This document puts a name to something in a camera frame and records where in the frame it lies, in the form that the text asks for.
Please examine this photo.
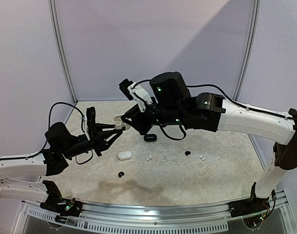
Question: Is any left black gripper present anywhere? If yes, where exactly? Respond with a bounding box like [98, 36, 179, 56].
[61, 123, 122, 159]

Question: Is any white charging case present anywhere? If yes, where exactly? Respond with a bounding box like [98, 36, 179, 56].
[117, 151, 132, 161]
[113, 115, 130, 131]

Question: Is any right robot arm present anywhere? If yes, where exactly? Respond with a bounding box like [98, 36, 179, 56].
[119, 72, 297, 213]

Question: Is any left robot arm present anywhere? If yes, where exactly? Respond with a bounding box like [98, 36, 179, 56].
[0, 121, 130, 212]

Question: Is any black charging case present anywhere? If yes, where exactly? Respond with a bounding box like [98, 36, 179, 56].
[144, 134, 157, 142]

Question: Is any white closed charging case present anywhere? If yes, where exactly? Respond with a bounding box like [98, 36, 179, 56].
[117, 151, 132, 161]

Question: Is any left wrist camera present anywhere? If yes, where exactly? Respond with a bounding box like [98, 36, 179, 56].
[83, 107, 95, 134]

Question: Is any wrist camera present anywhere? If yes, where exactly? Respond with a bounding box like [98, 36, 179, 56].
[119, 78, 153, 113]
[83, 107, 95, 134]

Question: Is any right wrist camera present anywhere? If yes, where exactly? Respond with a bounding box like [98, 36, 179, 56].
[119, 78, 153, 113]

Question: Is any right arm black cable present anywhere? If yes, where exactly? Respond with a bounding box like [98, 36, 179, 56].
[131, 79, 297, 220]

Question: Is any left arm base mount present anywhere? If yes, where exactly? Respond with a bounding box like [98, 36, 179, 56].
[40, 195, 83, 217]

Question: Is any aluminium front rail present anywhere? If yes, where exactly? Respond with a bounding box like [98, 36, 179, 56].
[14, 190, 297, 234]

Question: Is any left aluminium frame post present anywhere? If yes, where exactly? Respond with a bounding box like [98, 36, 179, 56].
[48, 0, 78, 104]

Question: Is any aluminium frame post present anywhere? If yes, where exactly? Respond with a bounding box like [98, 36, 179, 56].
[48, 0, 78, 104]
[233, 0, 260, 100]

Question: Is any right aluminium frame post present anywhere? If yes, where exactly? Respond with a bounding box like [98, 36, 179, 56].
[233, 0, 260, 100]

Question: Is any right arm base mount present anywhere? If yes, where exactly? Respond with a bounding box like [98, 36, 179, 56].
[228, 195, 269, 217]

